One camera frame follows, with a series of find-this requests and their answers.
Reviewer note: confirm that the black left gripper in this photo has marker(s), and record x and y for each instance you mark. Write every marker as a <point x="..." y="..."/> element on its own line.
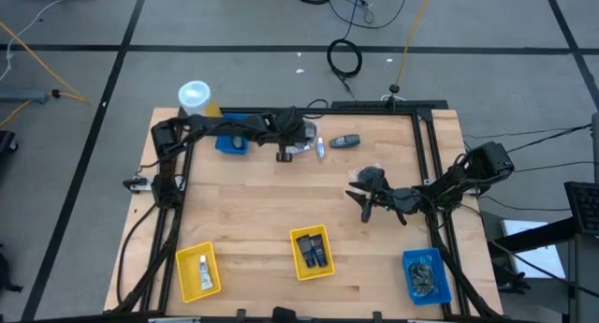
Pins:
<point x="290" y="126"/>

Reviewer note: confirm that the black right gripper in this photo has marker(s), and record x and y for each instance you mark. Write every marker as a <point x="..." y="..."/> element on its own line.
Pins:
<point x="398" y="199"/>

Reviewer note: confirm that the clear bag with black item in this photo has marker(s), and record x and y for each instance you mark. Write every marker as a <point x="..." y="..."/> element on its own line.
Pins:
<point x="362" y="174"/>
<point x="422" y="278"/>
<point x="315" y="133"/>

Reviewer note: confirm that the white toothpaste tube red end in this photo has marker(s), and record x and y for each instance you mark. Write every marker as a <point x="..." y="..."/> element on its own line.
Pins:
<point x="320" y="149"/>

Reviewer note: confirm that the black face wash tube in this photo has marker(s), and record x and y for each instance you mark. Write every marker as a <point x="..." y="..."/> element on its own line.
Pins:
<point x="306" y="253"/>
<point x="319" y="250"/>

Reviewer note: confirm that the white purple toothpaste tube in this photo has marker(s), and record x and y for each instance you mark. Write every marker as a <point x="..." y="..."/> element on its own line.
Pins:
<point x="206" y="274"/>

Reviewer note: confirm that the yellow plastic basket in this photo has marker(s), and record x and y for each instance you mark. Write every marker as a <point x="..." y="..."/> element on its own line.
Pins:
<point x="187" y="285"/>
<point x="297" y="271"/>

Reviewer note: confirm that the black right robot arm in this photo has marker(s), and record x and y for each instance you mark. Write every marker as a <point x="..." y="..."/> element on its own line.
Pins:
<point x="486" y="166"/>

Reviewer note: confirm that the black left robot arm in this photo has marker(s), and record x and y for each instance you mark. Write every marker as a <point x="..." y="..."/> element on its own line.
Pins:
<point x="210" y="124"/>

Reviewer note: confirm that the blue plastic basket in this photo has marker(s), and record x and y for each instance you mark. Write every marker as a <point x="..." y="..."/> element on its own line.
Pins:
<point x="442" y="295"/>
<point x="224" y="146"/>

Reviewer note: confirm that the yellow wipes canister white lid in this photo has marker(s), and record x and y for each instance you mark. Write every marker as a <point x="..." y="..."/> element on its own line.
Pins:
<point x="194" y="96"/>

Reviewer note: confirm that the black stand pole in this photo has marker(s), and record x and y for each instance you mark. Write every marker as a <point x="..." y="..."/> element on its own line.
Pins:
<point x="394" y="89"/>

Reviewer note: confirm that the black desk bar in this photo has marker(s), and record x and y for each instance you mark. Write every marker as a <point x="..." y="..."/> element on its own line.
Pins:
<point x="533" y="236"/>

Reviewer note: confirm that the white board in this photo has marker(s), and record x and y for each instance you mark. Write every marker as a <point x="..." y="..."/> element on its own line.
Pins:
<point x="538" y="259"/>

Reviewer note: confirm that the black keyboard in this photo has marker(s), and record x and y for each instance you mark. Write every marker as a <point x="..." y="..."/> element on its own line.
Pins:
<point x="582" y="206"/>

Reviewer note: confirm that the grey floor bar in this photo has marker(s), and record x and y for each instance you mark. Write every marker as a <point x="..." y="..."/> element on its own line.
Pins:
<point x="23" y="97"/>

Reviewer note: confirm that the silver frame bracket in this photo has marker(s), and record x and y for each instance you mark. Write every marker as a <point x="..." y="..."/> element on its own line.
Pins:
<point x="138" y="185"/>
<point x="428" y="182"/>

